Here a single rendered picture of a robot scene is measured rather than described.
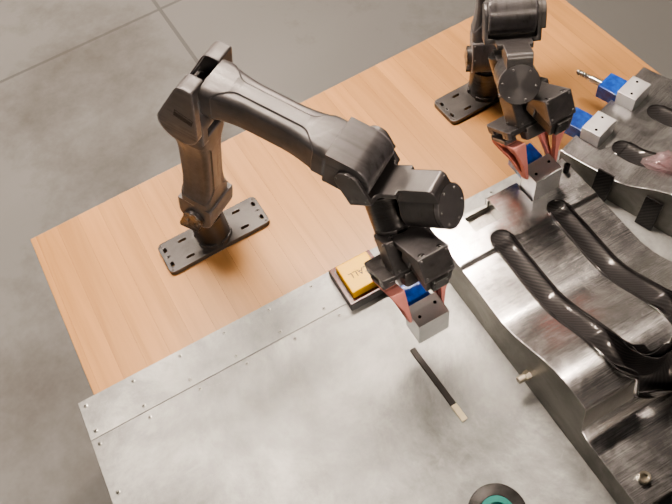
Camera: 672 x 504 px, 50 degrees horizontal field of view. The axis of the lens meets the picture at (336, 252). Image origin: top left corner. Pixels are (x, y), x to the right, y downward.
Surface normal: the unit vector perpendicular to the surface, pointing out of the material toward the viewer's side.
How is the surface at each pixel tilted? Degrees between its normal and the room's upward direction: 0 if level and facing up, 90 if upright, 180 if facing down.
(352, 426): 0
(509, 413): 0
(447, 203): 65
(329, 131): 13
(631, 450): 0
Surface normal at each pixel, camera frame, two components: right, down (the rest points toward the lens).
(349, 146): 0.09, -0.44
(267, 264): -0.11, -0.54
